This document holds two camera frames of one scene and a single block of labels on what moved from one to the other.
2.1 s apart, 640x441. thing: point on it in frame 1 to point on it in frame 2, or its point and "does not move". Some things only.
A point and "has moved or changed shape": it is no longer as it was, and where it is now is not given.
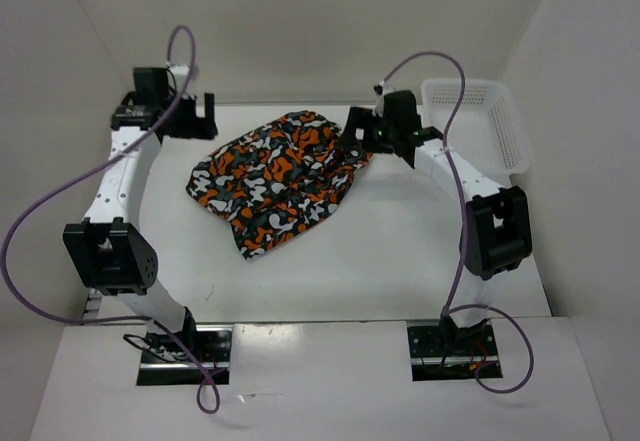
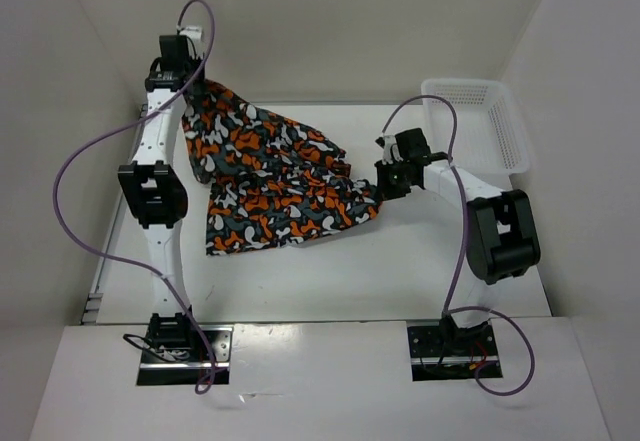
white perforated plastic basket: [489, 128] does not move
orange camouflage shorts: [276, 182] has moved or changed shape
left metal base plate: [165, 363] does not move
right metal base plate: [447, 353] does not move
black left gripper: [199, 127] to [190, 61]
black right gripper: [360, 117] to [385, 190]
